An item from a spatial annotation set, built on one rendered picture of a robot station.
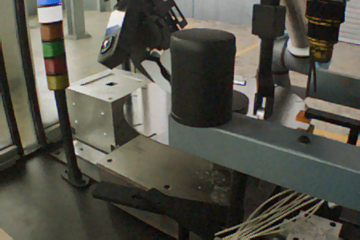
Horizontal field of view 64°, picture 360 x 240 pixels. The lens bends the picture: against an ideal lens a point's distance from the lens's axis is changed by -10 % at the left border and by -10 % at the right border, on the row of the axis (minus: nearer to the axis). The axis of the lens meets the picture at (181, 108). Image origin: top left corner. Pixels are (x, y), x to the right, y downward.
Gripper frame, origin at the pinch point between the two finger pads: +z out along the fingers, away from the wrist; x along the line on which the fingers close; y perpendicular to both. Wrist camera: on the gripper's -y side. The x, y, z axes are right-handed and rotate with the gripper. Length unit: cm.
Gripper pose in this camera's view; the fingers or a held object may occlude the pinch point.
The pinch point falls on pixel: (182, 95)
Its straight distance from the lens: 51.0
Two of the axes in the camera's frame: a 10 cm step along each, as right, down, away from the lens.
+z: 5.2, 8.0, 3.1
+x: -7.6, 2.5, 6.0
